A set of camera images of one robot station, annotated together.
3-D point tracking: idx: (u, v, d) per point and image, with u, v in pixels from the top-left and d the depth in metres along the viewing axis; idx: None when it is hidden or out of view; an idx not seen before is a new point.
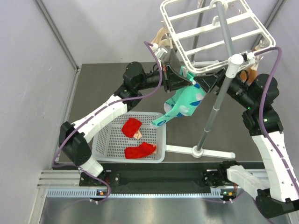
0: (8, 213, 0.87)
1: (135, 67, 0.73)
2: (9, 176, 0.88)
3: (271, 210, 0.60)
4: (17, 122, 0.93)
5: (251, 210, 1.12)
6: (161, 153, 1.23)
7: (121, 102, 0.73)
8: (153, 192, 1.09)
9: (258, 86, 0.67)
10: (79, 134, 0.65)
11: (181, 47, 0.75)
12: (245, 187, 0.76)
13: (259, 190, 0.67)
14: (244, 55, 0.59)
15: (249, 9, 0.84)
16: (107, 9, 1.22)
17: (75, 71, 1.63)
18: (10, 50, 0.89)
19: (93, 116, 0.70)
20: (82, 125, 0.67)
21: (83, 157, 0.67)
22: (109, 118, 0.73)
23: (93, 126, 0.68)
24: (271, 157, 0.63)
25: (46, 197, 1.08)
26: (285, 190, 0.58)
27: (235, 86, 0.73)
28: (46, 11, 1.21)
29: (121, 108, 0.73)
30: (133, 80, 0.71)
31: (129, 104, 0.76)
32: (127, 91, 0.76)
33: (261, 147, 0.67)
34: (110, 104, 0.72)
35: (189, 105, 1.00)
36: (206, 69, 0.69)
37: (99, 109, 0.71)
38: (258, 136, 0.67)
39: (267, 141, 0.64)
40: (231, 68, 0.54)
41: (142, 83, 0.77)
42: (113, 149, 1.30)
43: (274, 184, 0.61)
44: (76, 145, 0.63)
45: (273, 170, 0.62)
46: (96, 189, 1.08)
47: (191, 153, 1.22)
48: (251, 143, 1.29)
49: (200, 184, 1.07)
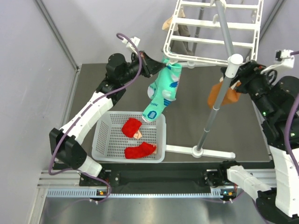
0: (8, 213, 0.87)
1: (117, 58, 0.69)
2: (9, 176, 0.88)
3: (272, 217, 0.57)
4: (17, 122, 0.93)
5: (251, 211, 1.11)
6: (161, 153, 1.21)
7: (105, 97, 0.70)
8: (153, 192, 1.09)
9: (282, 91, 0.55)
10: (70, 137, 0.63)
11: (172, 30, 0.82)
12: (244, 189, 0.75)
13: (259, 192, 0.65)
14: (279, 52, 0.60)
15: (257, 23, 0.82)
16: (107, 8, 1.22)
17: (75, 71, 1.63)
18: (10, 50, 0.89)
19: (80, 117, 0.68)
20: (71, 128, 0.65)
21: (80, 158, 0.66)
22: (96, 115, 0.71)
23: (82, 127, 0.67)
24: (288, 173, 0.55)
25: (46, 196, 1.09)
26: (295, 207, 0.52)
27: (255, 85, 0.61)
28: (46, 11, 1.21)
29: (106, 103, 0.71)
30: (116, 70, 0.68)
31: (114, 98, 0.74)
32: (109, 85, 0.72)
33: (277, 160, 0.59)
34: (95, 102, 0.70)
35: (169, 87, 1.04)
36: (174, 57, 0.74)
37: (85, 109, 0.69)
38: (281, 151, 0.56)
39: (288, 157, 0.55)
40: (230, 67, 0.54)
41: (126, 75, 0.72)
42: (113, 149, 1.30)
43: (282, 198, 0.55)
44: (70, 150, 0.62)
45: (287, 186, 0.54)
46: (96, 189, 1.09)
47: (191, 153, 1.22)
48: (252, 143, 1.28)
49: (200, 184, 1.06)
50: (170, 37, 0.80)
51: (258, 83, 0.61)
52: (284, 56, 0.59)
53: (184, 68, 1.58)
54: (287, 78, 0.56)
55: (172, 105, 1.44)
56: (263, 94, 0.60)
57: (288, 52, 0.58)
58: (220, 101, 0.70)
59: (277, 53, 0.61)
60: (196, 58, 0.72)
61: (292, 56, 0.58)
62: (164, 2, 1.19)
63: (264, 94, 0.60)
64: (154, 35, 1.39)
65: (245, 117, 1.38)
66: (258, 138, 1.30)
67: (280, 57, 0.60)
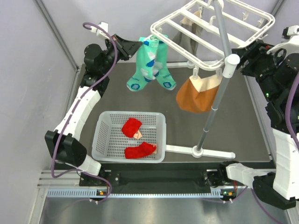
0: (8, 213, 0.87)
1: (93, 49, 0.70)
2: (9, 176, 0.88)
3: (268, 198, 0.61)
4: (17, 121, 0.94)
5: (251, 211, 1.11)
6: (161, 153, 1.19)
7: (91, 90, 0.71)
8: (153, 192, 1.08)
9: (289, 68, 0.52)
10: (67, 136, 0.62)
11: (171, 16, 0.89)
12: (243, 181, 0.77)
13: (255, 176, 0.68)
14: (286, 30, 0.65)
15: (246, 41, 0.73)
16: (107, 8, 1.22)
17: (75, 71, 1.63)
18: (9, 50, 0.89)
19: (72, 115, 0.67)
20: (65, 127, 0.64)
21: (80, 154, 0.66)
22: (87, 110, 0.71)
23: (76, 123, 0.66)
24: (290, 157, 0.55)
25: (46, 196, 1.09)
26: (292, 190, 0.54)
27: (261, 66, 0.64)
28: (46, 11, 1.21)
29: (93, 96, 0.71)
30: (96, 61, 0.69)
31: (100, 89, 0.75)
32: (92, 78, 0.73)
33: (281, 144, 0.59)
34: (82, 96, 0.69)
35: (145, 66, 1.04)
36: (154, 33, 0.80)
37: (74, 106, 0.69)
38: (285, 134, 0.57)
39: (292, 141, 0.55)
40: (228, 67, 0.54)
41: (106, 63, 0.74)
42: (113, 149, 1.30)
43: (281, 180, 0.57)
44: (70, 148, 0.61)
45: (288, 170, 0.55)
46: (96, 189, 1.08)
47: (191, 153, 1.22)
48: (252, 143, 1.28)
49: (200, 184, 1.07)
50: (165, 19, 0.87)
51: (265, 63, 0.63)
52: (290, 33, 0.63)
53: (184, 68, 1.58)
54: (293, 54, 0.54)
55: (172, 105, 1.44)
56: (267, 74, 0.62)
57: (295, 28, 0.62)
58: (218, 101, 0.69)
59: (285, 31, 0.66)
60: (170, 42, 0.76)
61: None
62: (164, 1, 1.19)
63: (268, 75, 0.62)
64: None
65: (245, 117, 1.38)
66: (258, 138, 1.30)
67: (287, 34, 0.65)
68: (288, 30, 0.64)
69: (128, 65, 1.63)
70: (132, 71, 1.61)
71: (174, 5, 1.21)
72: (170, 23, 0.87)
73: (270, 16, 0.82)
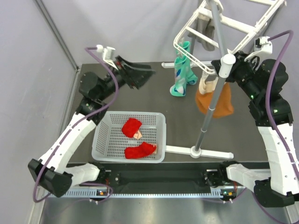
0: (8, 213, 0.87)
1: (89, 78, 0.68)
2: (9, 176, 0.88)
3: (269, 200, 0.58)
4: (18, 121, 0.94)
5: (251, 211, 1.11)
6: (161, 153, 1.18)
7: (86, 119, 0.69)
8: (153, 192, 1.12)
9: (264, 71, 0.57)
10: (49, 170, 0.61)
11: (189, 22, 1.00)
12: (244, 184, 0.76)
13: (257, 181, 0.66)
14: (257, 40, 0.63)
15: (257, 26, 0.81)
16: (107, 8, 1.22)
17: (75, 71, 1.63)
18: (9, 50, 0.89)
19: (59, 146, 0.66)
20: (50, 159, 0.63)
21: (63, 185, 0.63)
22: (76, 140, 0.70)
23: (61, 156, 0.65)
24: (277, 150, 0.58)
25: (46, 197, 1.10)
26: (287, 184, 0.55)
27: (239, 72, 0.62)
28: (46, 11, 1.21)
29: (88, 125, 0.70)
30: (91, 92, 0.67)
31: (96, 118, 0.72)
32: (90, 104, 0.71)
33: (266, 139, 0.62)
34: (74, 126, 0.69)
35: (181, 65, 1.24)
36: (175, 47, 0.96)
37: (63, 136, 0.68)
38: (266, 127, 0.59)
39: (274, 133, 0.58)
40: (224, 67, 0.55)
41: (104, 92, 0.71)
42: (113, 149, 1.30)
43: (275, 177, 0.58)
44: (50, 182, 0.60)
45: (277, 163, 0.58)
46: (96, 190, 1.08)
47: (190, 153, 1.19)
48: (252, 143, 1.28)
49: (200, 184, 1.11)
50: (184, 29, 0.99)
51: (242, 69, 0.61)
52: (262, 43, 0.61)
53: None
54: (268, 59, 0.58)
55: (172, 105, 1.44)
56: (249, 79, 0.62)
57: (265, 38, 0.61)
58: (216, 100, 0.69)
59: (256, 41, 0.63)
60: (187, 53, 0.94)
61: (270, 41, 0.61)
62: (164, 1, 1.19)
63: (249, 79, 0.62)
64: (154, 35, 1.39)
65: (244, 117, 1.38)
66: (258, 138, 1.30)
67: (259, 44, 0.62)
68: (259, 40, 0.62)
69: None
70: None
71: (174, 5, 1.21)
72: (189, 31, 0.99)
73: None
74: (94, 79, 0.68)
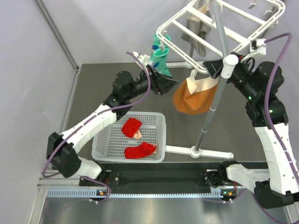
0: (8, 213, 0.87)
1: (125, 75, 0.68)
2: (9, 176, 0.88)
3: (269, 201, 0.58)
4: (18, 122, 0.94)
5: (251, 211, 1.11)
6: (161, 153, 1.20)
7: (111, 111, 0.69)
8: (153, 192, 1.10)
9: (261, 73, 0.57)
10: (67, 145, 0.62)
11: (177, 15, 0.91)
12: (244, 185, 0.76)
13: (257, 181, 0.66)
14: (253, 42, 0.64)
15: (249, 38, 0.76)
16: (107, 8, 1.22)
17: (75, 71, 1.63)
18: (10, 51, 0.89)
19: (82, 126, 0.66)
20: (70, 136, 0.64)
21: (73, 167, 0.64)
22: (98, 127, 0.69)
23: (82, 136, 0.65)
24: (274, 149, 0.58)
25: (46, 196, 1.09)
26: (286, 183, 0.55)
27: (235, 73, 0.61)
28: (46, 11, 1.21)
29: (110, 117, 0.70)
30: (123, 88, 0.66)
31: (118, 113, 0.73)
32: (116, 100, 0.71)
33: (263, 139, 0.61)
34: (99, 114, 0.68)
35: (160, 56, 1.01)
36: (160, 37, 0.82)
37: (88, 119, 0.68)
38: (262, 127, 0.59)
39: (271, 133, 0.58)
40: (227, 68, 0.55)
41: (132, 92, 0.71)
42: (113, 149, 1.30)
43: (274, 176, 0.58)
44: (65, 157, 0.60)
45: (275, 163, 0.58)
46: (96, 189, 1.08)
47: (190, 153, 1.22)
48: (251, 143, 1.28)
49: (200, 184, 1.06)
50: (170, 21, 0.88)
51: (240, 71, 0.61)
52: (259, 45, 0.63)
53: (183, 68, 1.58)
54: (265, 62, 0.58)
55: (172, 105, 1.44)
56: (246, 80, 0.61)
57: (262, 40, 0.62)
58: (217, 100, 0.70)
59: (252, 42, 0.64)
60: (172, 46, 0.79)
61: (265, 44, 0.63)
62: (164, 2, 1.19)
63: (246, 80, 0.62)
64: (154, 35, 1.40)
65: (244, 117, 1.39)
66: (258, 138, 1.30)
67: (256, 45, 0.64)
68: (256, 43, 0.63)
69: (128, 65, 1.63)
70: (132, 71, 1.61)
71: (174, 5, 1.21)
72: (175, 24, 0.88)
73: (280, 4, 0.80)
74: (128, 78, 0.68)
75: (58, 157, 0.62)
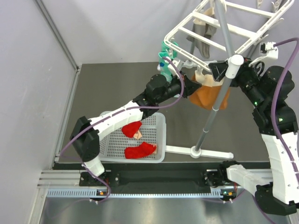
0: (7, 213, 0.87)
1: (160, 79, 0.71)
2: (9, 176, 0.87)
3: (270, 207, 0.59)
4: (17, 121, 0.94)
5: (251, 211, 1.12)
6: (161, 153, 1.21)
7: (138, 108, 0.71)
8: (153, 192, 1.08)
9: (270, 79, 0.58)
10: (93, 131, 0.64)
11: (182, 22, 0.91)
12: (245, 187, 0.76)
13: (258, 185, 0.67)
14: (262, 45, 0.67)
15: (258, 32, 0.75)
16: (107, 7, 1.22)
17: (75, 71, 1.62)
18: (9, 50, 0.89)
19: (110, 117, 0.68)
20: (97, 122, 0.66)
21: (92, 154, 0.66)
22: (123, 122, 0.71)
23: (108, 126, 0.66)
24: (280, 158, 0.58)
25: (46, 197, 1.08)
26: (290, 193, 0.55)
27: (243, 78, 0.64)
28: (46, 11, 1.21)
29: (137, 115, 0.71)
30: (154, 91, 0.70)
31: (145, 113, 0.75)
32: (145, 100, 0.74)
33: (270, 148, 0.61)
34: (128, 109, 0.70)
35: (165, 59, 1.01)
36: (167, 44, 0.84)
37: (117, 111, 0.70)
38: (271, 136, 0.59)
39: (279, 142, 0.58)
40: (231, 68, 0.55)
41: (165, 95, 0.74)
42: (113, 149, 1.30)
43: (278, 185, 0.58)
44: (88, 141, 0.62)
45: (281, 172, 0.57)
46: (96, 189, 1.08)
47: (190, 153, 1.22)
48: (252, 143, 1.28)
49: (200, 184, 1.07)
50: (177, 27, 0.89)
51: (248, 74, 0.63)
52: (267, 48, 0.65)
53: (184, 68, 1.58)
54: (274, 67, 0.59)
55: (172, 105, 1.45)
56: (253, 85, 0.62)
57: (271, 44, 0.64)
58: (220, 101, 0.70)
59: (261, 46, 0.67)
60: (180, 50, 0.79)
61: (275, 48, 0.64)
62: (164, 1, 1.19)
63: (253, 85, 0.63)
64: (155, 35, 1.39)
65: (244, 117, 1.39)
66: (258, 138, 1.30)
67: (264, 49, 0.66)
68: (265, 46, 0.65)
69: (128, 64, 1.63)
70: (132, 71, 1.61)
71: (174, 5, 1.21)
72: (182, 29, 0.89)
73: None
74: (163, 81, 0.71)
75: (81, 141, 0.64)
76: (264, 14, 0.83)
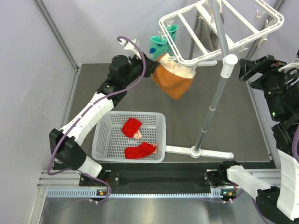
0: (7, 213, 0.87)
1: (120, 59, 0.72)
2: (9, 176, 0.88)
3: (273, 215, 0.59)
4: (18, 121, 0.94)
5: (251, 211, 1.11)
6: (161, 153, 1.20)
7: (106, 98, 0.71)
8: (153, 192, 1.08)
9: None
10: (69, 139, 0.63)
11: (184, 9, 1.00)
12: (244, 188, 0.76)
13: (258, 190, 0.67)
14: None
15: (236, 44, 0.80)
16: (107, 7, 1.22)
17: (75, 71, 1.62)
18: (9, 50, 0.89)
19: (80, 118, 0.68)
20: (71, 129, 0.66)
21: (79, 159, 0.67)
22: (96, 116, 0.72)
23: (82, 128, 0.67)
24: (296, 180, 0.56)
25: (46, 197, 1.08)
26: (296, 212, 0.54)
27: (270, 85, 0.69)
28: (46, 11, 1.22)
29: (107, 104, 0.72)
30: (119, 71, 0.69)
31: (114, 99, 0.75)
32: (110, 87, 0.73)
33: (287, 166, 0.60)
34: (96, 103, 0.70)
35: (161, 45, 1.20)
36: (160, 25, 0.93)
37: (85, 110, 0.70)
38: (290, 157, 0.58)
39: (297, 164, 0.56)
40: (226, 68, 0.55)
41: (129, 76, 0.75)
42: (113, 149, 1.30)
43: (285, 199, 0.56)
44: (69, 150, 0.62)
45: (293, 192, 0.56)
46: (96, 189, 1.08)
47: (190, 153, 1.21)
48: (252, 143, 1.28)
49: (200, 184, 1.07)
50: (177, 12, 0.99)
51: (274, 80, 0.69)
52: None
53: None
54: None
55: (172, 105, 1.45)
56: (276, 93, 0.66)
57: None
58: (217, 100, 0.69)
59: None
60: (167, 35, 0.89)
61: None
62: (164, 1, 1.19)
63: (277, 94, 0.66)
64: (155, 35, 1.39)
65: (244, 117, 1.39)
66: (258, 137, 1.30)
67: None
68: None
69: None
70: None
71: (174, 5, 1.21)
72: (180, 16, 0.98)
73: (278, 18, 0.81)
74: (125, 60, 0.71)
75: (63, 151, 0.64)
76: (250, 27, 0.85)
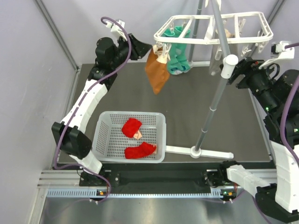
0: (7, 213, 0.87)
1: (105, 41, 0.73)
2: (9, 176, 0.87)
3: (272, 211, 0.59)
4: (18, 121, 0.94)
5: (250, 211, 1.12)
6: (161, 153, 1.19)
7: (99, 83, 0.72)
8: (153, 192, 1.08)
9: (287, 84, 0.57)
10: (73, 129, 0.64)
11: None
12: (245, 188, 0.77)
13: (258, 187, 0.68)
14: (274, 46, 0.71)
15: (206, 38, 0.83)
16: (107, 7, 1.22)
17: (75, 71, 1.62)
18: (10, 50, 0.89)
19: (78, 108, 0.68)
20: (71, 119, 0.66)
21: (85, 147, 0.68)
22: (93, 103, 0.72)
23: (82, 116, 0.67)
24: (289, 169, 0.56)
25: (46, 197, 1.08)
26: (293, 203, 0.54)
27: (258, 81, 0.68)
28: (46, 11, 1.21)
29: (100, 89, 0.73)
30: (106, 53, 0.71)
31: (107, 83, 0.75)
32: (100, 71, 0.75)
33: (279, 156, 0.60)
34: (89, 90, 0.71)
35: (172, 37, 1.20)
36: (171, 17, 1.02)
37: (81, 99, 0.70)
38: (282, 145, 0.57)
39: (289, 153, 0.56)
40: (227, 68, 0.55)
41: (116, 58, 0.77)
42: (113, 149, 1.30)
43: (283, 192, 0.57)
44: (75, 140, 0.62)
45: (288, 183, 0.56)
46: (96, 189, 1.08)
47: (190, 153, 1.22)
48: (251, 143, 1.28)
49: (200, 184, 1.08)
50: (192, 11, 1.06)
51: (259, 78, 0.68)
52: (279, 50, 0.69)
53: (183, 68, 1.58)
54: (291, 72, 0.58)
55: (172, 105, 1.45)
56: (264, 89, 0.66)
57: (282, 46, 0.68)
58: (217, 100, 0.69)
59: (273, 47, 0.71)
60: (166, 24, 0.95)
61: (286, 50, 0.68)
62: (164, 2, 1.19)
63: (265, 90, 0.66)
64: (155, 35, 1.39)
65: (244, 117, 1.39)
66: (257, 137, 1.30)
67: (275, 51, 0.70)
68: (276, 47, 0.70)
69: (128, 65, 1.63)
70: (132, 71, 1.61)
71: (174, 5, 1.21)
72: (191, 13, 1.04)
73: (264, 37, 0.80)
74: (110, 43, 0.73)
75: (69, 142, 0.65)
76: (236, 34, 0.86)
